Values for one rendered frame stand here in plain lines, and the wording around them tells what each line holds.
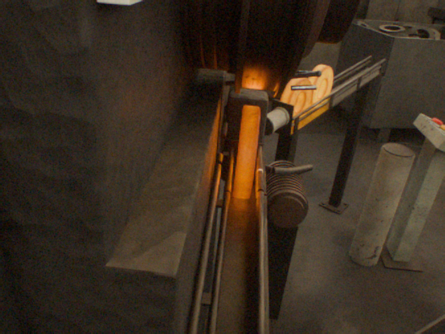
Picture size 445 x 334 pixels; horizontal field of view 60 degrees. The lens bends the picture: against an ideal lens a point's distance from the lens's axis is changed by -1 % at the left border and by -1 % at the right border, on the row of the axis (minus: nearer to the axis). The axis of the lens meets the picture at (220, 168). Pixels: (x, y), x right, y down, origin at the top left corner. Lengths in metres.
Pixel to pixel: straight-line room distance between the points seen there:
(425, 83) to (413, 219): 1.48
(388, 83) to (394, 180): 1.40
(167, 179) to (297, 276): 1.25
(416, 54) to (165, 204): 2.65
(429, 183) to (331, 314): 0.62
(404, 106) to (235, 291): 2.54
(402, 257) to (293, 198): 0.86
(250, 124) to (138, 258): 0.43
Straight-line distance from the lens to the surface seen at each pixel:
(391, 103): 2.96
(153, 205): 0.38
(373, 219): 1.65
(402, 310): 1.67
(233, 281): 0.64
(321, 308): 1.54
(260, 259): 0.60
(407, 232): 1.79
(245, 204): 0.78
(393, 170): 1.55
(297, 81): 1.23
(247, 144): 0.69
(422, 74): 3.02
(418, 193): 1.69
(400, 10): 4.97
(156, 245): 0.34
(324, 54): 3.40
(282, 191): 1.11
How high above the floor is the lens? 1.09
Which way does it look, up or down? 28 degrees down
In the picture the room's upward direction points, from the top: 5 degrees clockwise
